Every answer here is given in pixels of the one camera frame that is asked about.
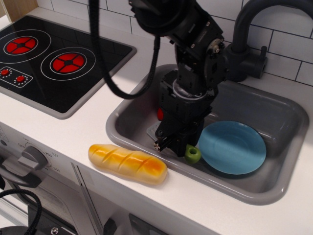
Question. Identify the green handled grey spatula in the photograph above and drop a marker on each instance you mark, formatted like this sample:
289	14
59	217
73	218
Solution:
192	155

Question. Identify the red toy strawberry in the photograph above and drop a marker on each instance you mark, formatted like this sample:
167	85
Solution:
160	114

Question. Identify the grey oven knob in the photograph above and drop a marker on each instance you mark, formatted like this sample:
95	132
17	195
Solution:
32	158

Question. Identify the black toy stovetop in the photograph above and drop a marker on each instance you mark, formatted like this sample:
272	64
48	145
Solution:
48	66

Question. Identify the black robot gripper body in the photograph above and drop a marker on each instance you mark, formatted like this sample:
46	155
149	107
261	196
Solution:
180	107

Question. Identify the blue plastic plate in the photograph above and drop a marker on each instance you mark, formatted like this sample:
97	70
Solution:
232	147

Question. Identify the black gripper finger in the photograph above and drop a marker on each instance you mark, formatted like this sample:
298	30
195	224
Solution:
181	138

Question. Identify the grey plastic sink basin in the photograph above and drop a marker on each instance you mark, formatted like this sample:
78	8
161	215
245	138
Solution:
281	122

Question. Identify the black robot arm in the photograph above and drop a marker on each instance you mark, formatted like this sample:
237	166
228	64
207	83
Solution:
198	40

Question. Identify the toy bread loaf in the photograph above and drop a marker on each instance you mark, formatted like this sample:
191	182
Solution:
134	165

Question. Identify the toy oven front panel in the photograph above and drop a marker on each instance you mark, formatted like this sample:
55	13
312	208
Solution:
71	190

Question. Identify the dark grey faucet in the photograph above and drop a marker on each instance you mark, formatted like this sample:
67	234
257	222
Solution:
239	59

